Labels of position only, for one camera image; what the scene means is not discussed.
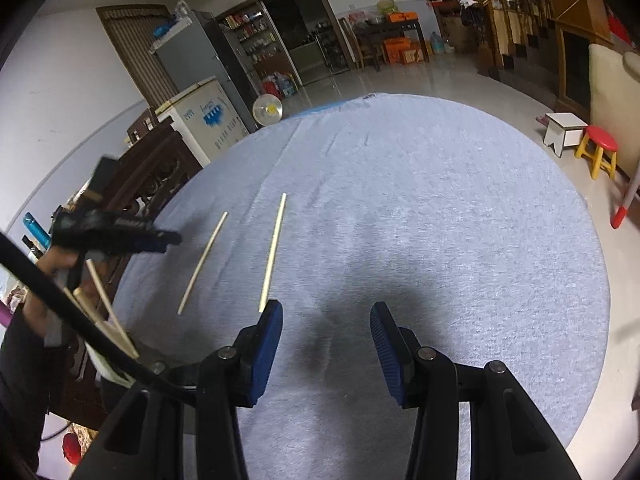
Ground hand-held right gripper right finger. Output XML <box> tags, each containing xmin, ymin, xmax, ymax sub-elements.
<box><xmin>369</xmin><ymin>301</ymin><xmax>583</xmax><ymax>480</ymax></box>

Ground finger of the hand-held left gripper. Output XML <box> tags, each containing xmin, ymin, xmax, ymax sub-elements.
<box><xmin>115</xmin><ymin>216</ymin><xmax>183</xmax><ymax>247</ymax></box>
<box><xmin>122</xmin><ymin>240</ymin><xmax>169</xmax><ymax>256</ymax></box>

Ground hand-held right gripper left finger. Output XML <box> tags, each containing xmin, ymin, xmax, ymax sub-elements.
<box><xmin>72</xmin><ymin>299</ymin><xmax>284</xmax><ymax>480</ymax></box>

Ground person's left forearm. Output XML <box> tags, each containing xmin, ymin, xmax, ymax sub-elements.
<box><xmin>0</xmin><ymin>305</ymin><xmax>68</xmax><ymax>471</ymax></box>

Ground person's left hand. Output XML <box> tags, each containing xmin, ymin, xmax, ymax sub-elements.
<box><xmin>22</xmin><ymin>252</ymin><xmax>103</xmax><ymax>333</ymax></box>

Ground teal thermos bottle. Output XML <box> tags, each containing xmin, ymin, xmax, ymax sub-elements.
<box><xmin>22</xmin><ymin>212</ymin><xmax>51</xmax><ymax>251</ymax></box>

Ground dark carved wooden sideboard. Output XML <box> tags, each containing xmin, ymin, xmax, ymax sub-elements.
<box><xmin>50</xmin><ymin>120</ymin><xmax>203</xmax><ymax>421</ymax></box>

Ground dark wooden chair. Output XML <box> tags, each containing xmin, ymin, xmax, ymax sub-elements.
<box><xmin>126</xmin><ymin>107</ymin><xmax>158</xmax><ymax>143</ymax></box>

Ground grey-blue tablecloth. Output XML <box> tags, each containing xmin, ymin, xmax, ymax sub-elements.
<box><xmin>117</xmin><ymin>92</ymin><xmax>613</xmax><ymax>480</ymax></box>

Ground white chest freezer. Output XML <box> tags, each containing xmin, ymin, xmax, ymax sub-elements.
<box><xmin>155</xmin><ymin>76</ymin><xmax>249</xmax><ymax>167</ymax></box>

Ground round electric heater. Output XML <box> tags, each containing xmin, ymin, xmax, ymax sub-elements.
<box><xmin>251</xmin><ymin>92</ymin><xmax>284</xmax><ymax>126</ymax></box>

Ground grey refrigerator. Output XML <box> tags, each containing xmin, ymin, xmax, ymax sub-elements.
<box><xmin>150</xmin><ymin>10</ymin><xmax>258</xmax><ymax>133</ymax></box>

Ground brown wooden door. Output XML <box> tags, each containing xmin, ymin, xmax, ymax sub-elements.
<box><xmin>96</xmin><ymin>5</ymin><xmax>178</xmax><ymax>106</ymax></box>

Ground red lantern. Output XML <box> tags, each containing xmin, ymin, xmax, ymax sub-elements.
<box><xmin>62</xmin><ymin>432</ymin><xmax>86</xmax><ymax>466</ymax></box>

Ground shelf with groceries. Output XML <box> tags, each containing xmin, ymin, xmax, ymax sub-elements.
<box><xmin>217</xmin><ymin>7</ymin><xmax>301</xmax><ymax>88</ymax></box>

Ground white pole with red tip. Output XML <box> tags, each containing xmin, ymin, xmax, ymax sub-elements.
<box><xmin>610</xmin><ymin>170</ymin><xmax>640</xmax><ymax>231</ymax></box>

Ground small white stool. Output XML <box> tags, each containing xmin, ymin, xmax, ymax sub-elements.
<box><xmin>542</xmin><ymin>112</ymin><xmax>590</xmax><ymax>153</ymax></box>

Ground red and yellow stool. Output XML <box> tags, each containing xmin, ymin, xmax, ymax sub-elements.
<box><xmin>575</xmin><ymin>126</ymin><xmax>620</xmax><ymax>181</ymax></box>

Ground orange cardboard boxes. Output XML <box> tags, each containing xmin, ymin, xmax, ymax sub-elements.
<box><xmin>382</xmin><ymin>37</ymin><xmax>423</xmax><ymax>66</ymax></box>

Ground dark wooden table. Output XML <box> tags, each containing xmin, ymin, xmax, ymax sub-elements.
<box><xmin>340</xmin><ymin>10</ymin><xmax>431</xmax><ymax>68</ymax></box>

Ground wooden staircase railing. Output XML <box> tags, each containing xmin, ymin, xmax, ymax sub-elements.
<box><xmin>477</xmin><ymin>0</ymin><xmax>613</xmax><ymax>111</ymax></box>

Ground black cable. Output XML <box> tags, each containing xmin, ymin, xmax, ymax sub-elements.
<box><xmin>0</xmin><ymin>232</ymin><xmax>201</xmax><ymax>406</ymax></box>

